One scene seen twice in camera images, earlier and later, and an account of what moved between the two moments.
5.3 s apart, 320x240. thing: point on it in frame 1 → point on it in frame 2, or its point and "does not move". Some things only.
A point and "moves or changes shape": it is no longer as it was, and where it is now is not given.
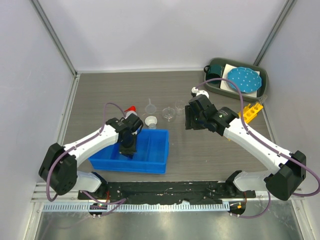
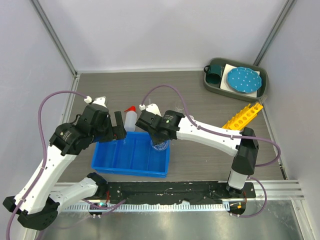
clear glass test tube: [263, 99] does not move
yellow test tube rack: [250, 112] does not move
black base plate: [169, 191] does not move
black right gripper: [190, 123] → [155, 140]
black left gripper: [130, 150] → [115, 132]
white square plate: [224, 84] does not move
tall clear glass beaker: [180, 108] does not move
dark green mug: [214, 71] does not move
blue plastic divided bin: [151, 156] moves or changes shape
